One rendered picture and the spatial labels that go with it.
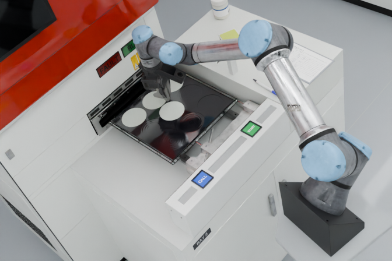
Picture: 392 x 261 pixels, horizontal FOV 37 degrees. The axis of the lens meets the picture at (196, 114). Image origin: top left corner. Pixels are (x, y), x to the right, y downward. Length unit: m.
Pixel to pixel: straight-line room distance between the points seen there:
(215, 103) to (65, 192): 0.70
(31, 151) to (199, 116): 0.63
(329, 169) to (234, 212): 0.59
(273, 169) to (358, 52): 1.63
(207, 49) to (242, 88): 0.25
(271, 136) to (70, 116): 0.75
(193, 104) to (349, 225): 0.79
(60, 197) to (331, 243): 1.11
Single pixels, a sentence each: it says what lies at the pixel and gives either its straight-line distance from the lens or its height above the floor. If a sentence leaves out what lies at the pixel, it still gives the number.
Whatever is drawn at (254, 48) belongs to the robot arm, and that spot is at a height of 1.35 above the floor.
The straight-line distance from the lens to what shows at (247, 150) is 2.01.
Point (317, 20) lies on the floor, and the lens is 3.95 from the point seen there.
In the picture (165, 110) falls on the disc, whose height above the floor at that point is 0.90.
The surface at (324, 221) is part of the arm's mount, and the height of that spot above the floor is 1.01.
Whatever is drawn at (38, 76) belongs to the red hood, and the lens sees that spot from 2.02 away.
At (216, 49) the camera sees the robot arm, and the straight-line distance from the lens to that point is 2.04.
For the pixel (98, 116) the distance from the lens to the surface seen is 2.32.
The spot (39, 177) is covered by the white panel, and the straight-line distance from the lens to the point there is 2.30.
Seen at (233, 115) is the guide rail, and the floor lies 0.85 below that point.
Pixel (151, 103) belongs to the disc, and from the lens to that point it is 2.33.
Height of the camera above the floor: 2.52
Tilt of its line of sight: 46 degrees down
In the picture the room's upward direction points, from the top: 17 degrees counter-clockwise
